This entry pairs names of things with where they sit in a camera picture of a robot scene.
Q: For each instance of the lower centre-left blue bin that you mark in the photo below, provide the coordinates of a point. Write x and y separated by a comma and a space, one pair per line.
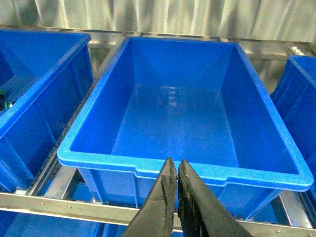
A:
14, 224

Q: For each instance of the large blue bin with buttons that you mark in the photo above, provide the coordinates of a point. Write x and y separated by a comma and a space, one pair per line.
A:
47, 74

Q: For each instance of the large blue empty bin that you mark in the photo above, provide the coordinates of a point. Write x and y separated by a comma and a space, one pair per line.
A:
184, 99

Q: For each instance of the left roller track strip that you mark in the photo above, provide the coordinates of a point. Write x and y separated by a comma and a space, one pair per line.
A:
64, 179

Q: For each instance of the lower centre-right blue bin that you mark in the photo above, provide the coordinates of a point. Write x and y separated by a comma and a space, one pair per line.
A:
286, 209

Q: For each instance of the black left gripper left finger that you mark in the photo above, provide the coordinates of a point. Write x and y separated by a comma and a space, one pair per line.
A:
155, 218

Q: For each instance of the steel front cross rail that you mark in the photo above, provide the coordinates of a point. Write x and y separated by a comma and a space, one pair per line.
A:
121, 215

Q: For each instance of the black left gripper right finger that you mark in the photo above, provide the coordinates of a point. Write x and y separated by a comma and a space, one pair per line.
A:
200, 212

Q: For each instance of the green push button far left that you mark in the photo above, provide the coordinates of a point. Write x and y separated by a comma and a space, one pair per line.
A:
2, 96

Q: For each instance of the grey curtain backdrop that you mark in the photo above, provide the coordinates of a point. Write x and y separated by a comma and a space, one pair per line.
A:
292, 20

